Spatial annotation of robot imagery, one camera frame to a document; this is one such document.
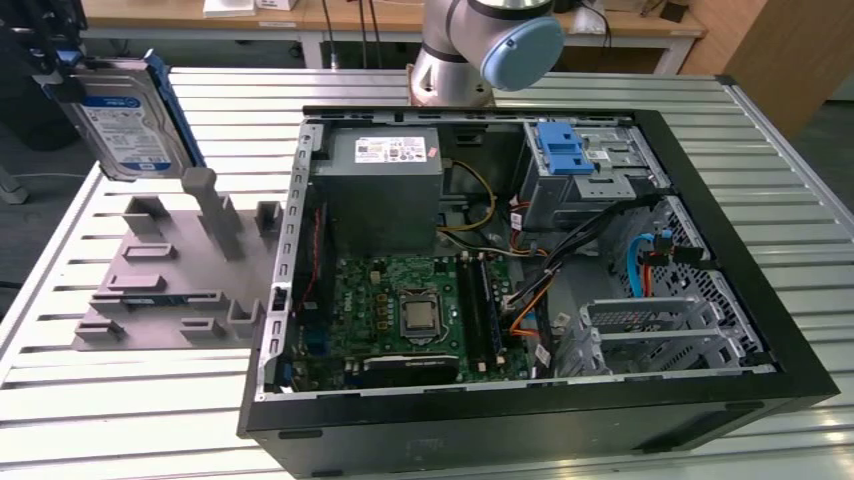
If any hard disk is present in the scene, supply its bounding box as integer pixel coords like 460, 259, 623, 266
56, 47, 208, 181

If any blue data wire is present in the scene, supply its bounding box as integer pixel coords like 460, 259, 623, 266
625, 232, 672, 297

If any power wire black connector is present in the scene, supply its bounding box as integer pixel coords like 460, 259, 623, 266
643, 232, 708, 271

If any metal disk bay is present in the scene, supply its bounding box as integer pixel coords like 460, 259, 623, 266
577, 297, 762, 376

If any black office chair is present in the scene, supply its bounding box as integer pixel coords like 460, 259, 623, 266
0, 29, 88, 151

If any white cardboard box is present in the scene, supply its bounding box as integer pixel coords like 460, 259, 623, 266
202, 0, 258, 19

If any wooden desk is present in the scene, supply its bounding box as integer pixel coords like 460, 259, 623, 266
82, 0, 708, 76

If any grey parts rack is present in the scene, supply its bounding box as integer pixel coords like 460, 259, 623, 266
72, 167, 288, 354

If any grey power supply unit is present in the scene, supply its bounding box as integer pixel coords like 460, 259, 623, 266
311, 125, 447, 256

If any green motherboard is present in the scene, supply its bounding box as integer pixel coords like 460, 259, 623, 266
292, 252, 539, 391

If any silver CPU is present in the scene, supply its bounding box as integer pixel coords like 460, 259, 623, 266
403, 299, 439, 334

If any blue plastic drive latch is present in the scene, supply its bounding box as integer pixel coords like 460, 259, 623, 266
532, 122, 595, 176

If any CPU socket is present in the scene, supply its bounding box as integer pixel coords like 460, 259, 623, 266
397, 288, 447, 346

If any black RAM slot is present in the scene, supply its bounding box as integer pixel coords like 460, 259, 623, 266
476, 252, 507, 366
457, 252, 485, 372

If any black graphics card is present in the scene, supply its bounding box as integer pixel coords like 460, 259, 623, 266
345, 352, 461, 389

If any metal drive cage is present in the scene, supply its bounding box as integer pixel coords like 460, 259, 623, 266
519, 119, 672, 231

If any black PC case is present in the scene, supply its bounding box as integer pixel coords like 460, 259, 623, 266
236, 103, 840, 480

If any wooden cabinet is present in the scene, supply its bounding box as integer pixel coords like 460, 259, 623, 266
679, 0, 854, 146

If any thin red wire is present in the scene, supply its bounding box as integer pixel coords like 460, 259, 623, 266
303, 203, 325, 306

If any yellow wire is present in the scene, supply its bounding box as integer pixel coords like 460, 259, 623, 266
436, 159, 499, 234

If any black wire bundle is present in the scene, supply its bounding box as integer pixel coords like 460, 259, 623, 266
503, 194, 661, 309

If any orange wire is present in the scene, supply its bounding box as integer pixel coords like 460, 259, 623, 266
508, 294, 539, 336

